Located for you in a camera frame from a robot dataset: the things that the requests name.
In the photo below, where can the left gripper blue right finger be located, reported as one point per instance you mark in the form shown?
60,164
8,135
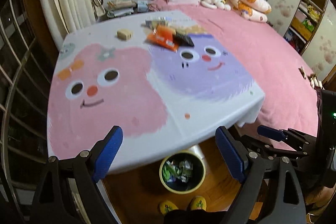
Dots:
233,153

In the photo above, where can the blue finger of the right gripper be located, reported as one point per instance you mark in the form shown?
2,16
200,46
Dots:
271,133

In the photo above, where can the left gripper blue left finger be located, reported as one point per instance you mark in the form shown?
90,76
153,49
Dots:
104,152

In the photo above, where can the black snack packet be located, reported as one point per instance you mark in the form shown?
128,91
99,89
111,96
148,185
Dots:
182,40

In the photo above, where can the orange snack packet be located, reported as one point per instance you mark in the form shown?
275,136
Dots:
163,36

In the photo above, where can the yellow rimmed trash bin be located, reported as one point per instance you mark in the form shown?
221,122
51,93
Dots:
182,173

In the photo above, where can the pink bed sheet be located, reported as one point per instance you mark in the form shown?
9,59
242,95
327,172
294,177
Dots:
290,101

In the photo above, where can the right yellow slipper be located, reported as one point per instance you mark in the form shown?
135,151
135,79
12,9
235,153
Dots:
198,203

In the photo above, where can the cartoon printed tablecloth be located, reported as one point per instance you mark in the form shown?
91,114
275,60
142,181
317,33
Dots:
164,101

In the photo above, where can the metal window grille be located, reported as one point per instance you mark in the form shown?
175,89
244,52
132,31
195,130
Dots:
25,86

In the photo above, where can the beige square box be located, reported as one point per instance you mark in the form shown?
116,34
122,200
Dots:
124,34

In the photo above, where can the folded cartoon quilt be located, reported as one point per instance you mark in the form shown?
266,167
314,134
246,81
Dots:
252,10

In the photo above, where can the white wardrobe with shelves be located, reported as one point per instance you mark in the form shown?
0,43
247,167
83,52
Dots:
309,26

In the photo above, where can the stack of books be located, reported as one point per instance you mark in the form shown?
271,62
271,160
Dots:
119,8

